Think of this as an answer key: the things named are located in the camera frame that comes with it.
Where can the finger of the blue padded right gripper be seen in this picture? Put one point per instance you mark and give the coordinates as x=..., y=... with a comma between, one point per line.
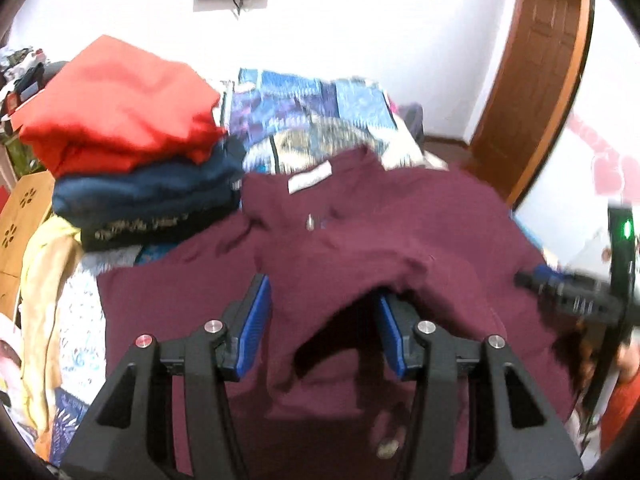
x=545, y=275

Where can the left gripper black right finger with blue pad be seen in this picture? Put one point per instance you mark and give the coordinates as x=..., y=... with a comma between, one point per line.
x=514, y=432

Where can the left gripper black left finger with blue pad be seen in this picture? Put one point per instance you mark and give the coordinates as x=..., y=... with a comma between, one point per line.
x=127, y=431

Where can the maroon button shirt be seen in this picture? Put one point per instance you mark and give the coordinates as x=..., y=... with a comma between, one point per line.
x=320, y=399

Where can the person's right hand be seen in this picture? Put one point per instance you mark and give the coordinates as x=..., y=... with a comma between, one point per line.
x=628, y=361

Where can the orange sleeve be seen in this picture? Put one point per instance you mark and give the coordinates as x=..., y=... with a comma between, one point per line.
x=624, y=397

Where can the brown wooden door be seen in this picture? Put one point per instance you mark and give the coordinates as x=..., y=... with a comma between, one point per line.
x=534, y=87

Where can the black garment gold print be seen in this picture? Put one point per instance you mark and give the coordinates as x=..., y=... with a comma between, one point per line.
x=166, y=230

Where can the yellow orange blanket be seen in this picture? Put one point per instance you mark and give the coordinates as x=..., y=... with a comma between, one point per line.
x=50, y=258

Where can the brown cardboard box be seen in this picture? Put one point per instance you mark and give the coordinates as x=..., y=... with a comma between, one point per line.
x=27, y=207

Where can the navy folded garment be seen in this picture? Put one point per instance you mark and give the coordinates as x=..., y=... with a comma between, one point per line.
x=166, y=189

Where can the blue patterned bedsheet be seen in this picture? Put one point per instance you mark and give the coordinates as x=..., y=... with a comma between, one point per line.
x=303, y=150

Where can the red folded garment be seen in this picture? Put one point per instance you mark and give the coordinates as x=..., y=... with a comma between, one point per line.
x=114, y=108

